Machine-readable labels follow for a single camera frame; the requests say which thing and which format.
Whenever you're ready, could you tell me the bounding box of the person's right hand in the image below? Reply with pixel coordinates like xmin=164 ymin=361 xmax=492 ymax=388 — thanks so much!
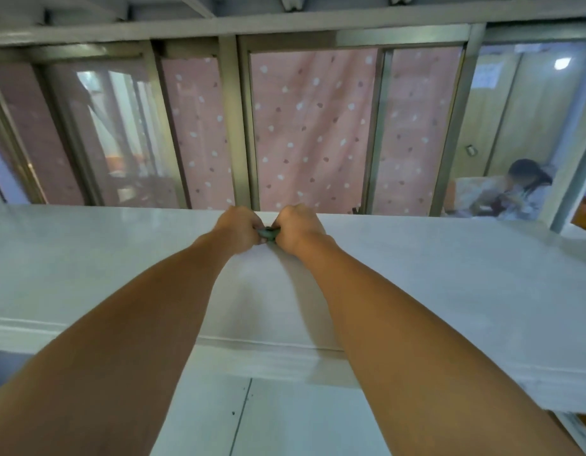
xmin=273 ymin=203 xmax=337 ymax=256

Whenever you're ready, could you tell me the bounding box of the person's left hand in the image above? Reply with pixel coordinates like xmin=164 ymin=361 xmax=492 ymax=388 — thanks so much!
xmin=212 ymin=205 xmax=265 ymax=256

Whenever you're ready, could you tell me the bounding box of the green cleaning cloth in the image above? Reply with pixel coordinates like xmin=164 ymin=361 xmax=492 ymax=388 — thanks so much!
xmin=255 ymin=225 xmax=282 ymax=245

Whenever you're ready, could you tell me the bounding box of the white metal shelving rack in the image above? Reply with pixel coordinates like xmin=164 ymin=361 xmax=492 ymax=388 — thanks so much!
xmin=0 ymin=0 xmax=586 ymax=456

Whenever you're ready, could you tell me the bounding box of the person's right forearm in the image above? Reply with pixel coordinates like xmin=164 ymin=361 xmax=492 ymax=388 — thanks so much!
xmin=297 ymin=234 xmax=584 ymax=456

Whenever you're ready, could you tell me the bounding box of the person's left forearm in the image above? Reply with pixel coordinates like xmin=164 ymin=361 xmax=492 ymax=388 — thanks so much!
xmin=0 ymin=232 xmax=236 ymax=456

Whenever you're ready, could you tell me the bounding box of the pink dotted curtain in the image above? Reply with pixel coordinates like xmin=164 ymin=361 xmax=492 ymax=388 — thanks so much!
xmin=0 ymin=44 xmax=465 ymax=217

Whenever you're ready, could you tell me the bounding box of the metal sliding window frame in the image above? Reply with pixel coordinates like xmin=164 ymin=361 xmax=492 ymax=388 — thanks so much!
xmin=0 ymin=23 xmax=586 ymax=233

